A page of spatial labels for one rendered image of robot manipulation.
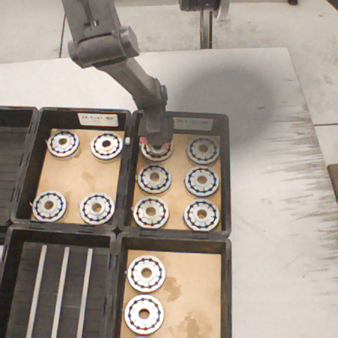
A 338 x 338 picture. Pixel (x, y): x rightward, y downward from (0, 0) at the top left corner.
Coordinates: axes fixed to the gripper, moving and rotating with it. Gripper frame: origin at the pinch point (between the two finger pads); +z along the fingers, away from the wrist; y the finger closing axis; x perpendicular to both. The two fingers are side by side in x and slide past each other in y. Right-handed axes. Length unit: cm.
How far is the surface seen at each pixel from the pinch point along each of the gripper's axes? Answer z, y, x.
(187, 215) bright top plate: 1.1, 10.7, -22.5
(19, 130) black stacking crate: 4.0, -47.8, 4.6
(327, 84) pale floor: 89, 98, 111
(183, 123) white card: -1.7, 7.7, 7.3
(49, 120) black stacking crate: -0.5, -36.2, 6.4
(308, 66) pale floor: 89, 87, 127
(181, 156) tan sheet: 4.3, 7.6, -1.3
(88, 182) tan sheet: 4.0, -20.1, -13.0
